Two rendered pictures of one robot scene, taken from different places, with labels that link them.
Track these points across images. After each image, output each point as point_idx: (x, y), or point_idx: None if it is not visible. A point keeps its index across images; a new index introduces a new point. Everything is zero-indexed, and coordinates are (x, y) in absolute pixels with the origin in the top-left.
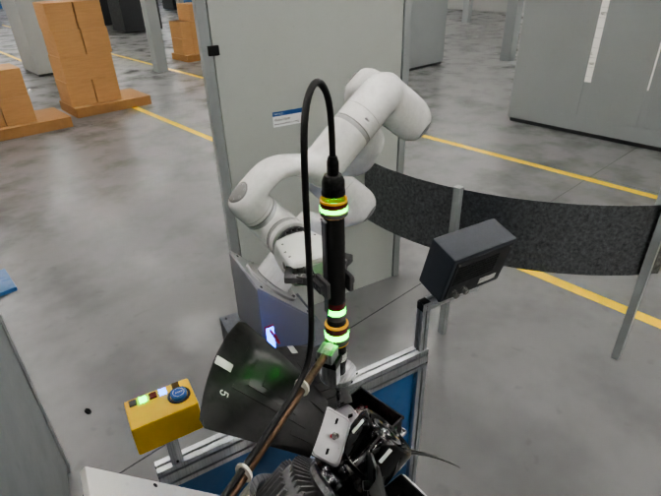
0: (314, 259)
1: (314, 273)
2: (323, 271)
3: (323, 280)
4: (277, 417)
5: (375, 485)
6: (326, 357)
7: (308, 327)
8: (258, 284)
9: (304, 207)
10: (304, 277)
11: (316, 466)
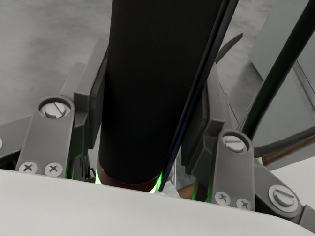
0: (176, 199)
1: (221, 138)
2: (212, 65)
3: (217, 77)
4: (303, 131)
5: (220, 57)
6: (178, 189)
7: (269, 106)
8: None
9: None
10: (263, 170)
11: None
